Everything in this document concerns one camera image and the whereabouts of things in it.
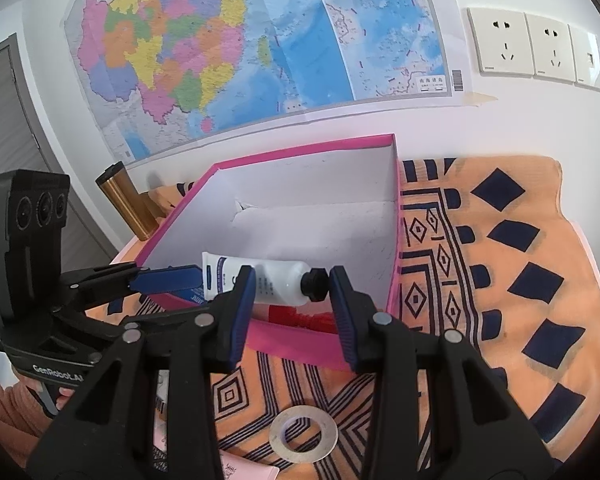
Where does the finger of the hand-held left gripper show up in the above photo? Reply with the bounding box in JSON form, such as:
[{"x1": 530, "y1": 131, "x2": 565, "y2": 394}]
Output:
[
  {"x1": 60, "y1": 262, "x2": 204, "y2": 311},
  {"x1": 82, "y1": 294, "x2": 226, "y2": 341}
]

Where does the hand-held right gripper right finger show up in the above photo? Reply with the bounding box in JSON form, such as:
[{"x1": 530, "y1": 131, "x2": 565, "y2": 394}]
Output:
[{"x1": 329, "y1": 265, "x2": 571, "y2": 480}]

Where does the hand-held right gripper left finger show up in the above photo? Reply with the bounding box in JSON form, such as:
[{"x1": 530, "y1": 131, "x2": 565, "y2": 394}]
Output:
[{"x1": 26, "y1": 265, "x2": 257, "y2": 480}]

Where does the blue white medicine box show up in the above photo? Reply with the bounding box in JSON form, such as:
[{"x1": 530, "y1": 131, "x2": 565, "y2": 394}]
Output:
[{"x1": 170, "y1": 287, "x2": 216, "y2": 306}]

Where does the red hand grip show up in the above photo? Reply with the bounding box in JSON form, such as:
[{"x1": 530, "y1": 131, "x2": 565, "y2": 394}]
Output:
[{"x1": 267, "y1": 305, "x2": 338, "y2": 333}]

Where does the white tube black cap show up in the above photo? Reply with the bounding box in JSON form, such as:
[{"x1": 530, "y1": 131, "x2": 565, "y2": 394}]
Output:
[{"x1": 201, "y1": 252, "x2": 328, "y2": 307}]

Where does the pink cardboard box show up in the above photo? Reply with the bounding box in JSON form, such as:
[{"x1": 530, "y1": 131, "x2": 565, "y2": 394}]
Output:
[{"x1": 135, "y1": 133, "x2": 401, "y2": 373}]

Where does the person's left forearm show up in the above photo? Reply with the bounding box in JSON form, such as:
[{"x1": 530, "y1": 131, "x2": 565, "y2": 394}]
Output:
[{"x1": 0, "y1": 380, "x2": 56, "y2": 441}]

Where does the person's left hand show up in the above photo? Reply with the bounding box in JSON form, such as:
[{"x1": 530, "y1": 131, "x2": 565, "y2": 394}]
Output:
[{"x1": 55, "y1": 385, "x2": 78, "y2": 411}]

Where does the gold thermos flask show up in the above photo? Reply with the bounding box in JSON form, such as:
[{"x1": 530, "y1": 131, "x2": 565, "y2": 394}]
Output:
[{"x1": 95, "y1": 161, "x2": 161, "y2": 241}]

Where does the clear tape roll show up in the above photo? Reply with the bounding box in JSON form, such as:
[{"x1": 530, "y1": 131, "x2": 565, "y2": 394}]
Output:
[{"x1": 269, "y1": 406, "x2": 338, "y2": 463}]

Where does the grey door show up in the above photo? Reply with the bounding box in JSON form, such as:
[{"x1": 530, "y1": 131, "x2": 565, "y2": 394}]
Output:
[{"x1": 0, "y1": 32, "x2": 116, "y2": 311}]

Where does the pink white packet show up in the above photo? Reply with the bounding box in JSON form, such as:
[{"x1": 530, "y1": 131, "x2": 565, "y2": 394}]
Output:
[{"x1": 152, "y1": 370, "x2": 281, "y2": 480}]

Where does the orange patterned tablecloth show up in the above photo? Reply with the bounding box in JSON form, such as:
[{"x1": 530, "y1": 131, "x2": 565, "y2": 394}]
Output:
[{"x1": 85, "y1": 155, "x2": 600, "y2": 480}]

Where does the masking tape strip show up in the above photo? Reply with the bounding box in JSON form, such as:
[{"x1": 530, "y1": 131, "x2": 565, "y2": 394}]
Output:
[{"x1": 460, "y1": 92, "x2": 498, "y2": 109}]

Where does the colourful wall map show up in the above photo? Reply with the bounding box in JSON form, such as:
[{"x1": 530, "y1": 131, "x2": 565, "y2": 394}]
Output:
[{"x1": 62, "y1": 0, "x2": 466, "y2": 166}]

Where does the white wall socket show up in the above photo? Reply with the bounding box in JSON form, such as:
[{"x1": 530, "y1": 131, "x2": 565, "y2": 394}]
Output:
[
  {"x1": 525, "y1": 12, "x2": 578, "y2": 83},
  {"x1": 567, "y1": 24, "x2": 600, "y2": 92},
  {"x1": 467, "y1": 6, "x2": 533, "y2": 77}
]

